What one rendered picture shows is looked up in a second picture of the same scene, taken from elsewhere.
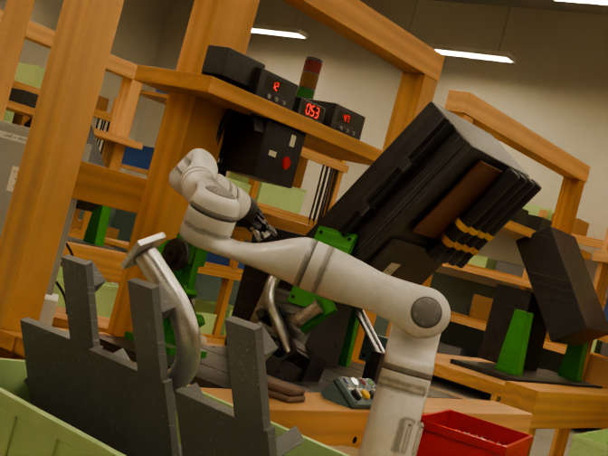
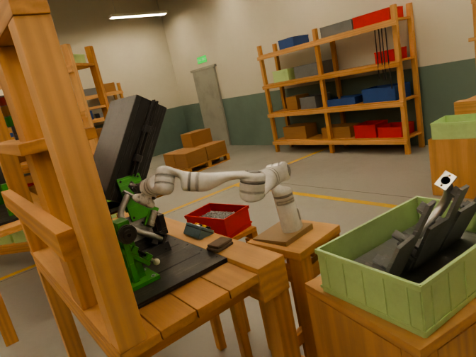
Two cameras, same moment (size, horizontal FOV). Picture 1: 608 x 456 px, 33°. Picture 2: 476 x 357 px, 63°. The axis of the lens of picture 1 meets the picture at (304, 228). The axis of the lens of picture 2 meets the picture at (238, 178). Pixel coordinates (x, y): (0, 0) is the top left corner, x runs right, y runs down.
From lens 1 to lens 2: 209 cm
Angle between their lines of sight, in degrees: 72
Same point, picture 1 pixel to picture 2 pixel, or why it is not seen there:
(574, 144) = not seen: outside the picture
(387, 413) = (295, 210)
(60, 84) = (89, 178)
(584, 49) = not seen: outside the picture
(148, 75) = (36, 147)
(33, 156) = (97, 235)
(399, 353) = (285, 189)
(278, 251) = (270, 180)
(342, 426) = not seen: hidden behind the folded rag
